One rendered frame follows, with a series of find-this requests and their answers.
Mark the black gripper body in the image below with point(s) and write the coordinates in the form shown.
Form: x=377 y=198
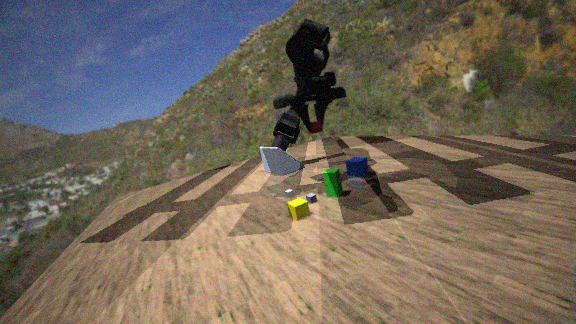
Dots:
x=282 y=101

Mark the yellow cube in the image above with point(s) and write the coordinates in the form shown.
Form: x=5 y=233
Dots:
x=298 y=209

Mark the red block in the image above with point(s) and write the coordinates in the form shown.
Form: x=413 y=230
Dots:
x=316 y=126

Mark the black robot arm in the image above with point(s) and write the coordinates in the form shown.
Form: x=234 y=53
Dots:
x=300 y=49

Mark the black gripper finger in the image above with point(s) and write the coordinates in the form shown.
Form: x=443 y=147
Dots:
x=302 y=111
x=320 y=110

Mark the blue block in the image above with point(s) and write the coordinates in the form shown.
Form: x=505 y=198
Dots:
x=357 y=166

